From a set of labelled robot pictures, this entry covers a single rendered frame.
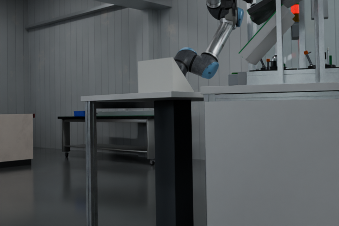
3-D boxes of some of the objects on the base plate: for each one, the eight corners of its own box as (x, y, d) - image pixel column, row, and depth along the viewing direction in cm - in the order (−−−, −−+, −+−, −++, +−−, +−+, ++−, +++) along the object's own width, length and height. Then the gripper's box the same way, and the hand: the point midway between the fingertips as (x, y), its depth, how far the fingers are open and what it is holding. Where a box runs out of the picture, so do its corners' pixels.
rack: (275, 87, 189) (270, -102, 192) (278, 90, 225) (274, -69, 227) (328, 85, 184) (323, -109, 186) (322, 89, 219) (318, -74, 221)
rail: (237, 91, 231) (237, 70, 231) (252, 96, 317) (252, 80, 317) (248, 91, 229) (248, 69, 230) (260, 96, 315) (260, 80, 316)
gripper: (222, -10, 251) (223, 28, 250) (220, -14, 242) (221, 25, 241) (238, -12, 249) (238, 26, 248) (236, -16, 240) (237, 24, 239)
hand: (235, 23), depth 244 cm, fingers closed
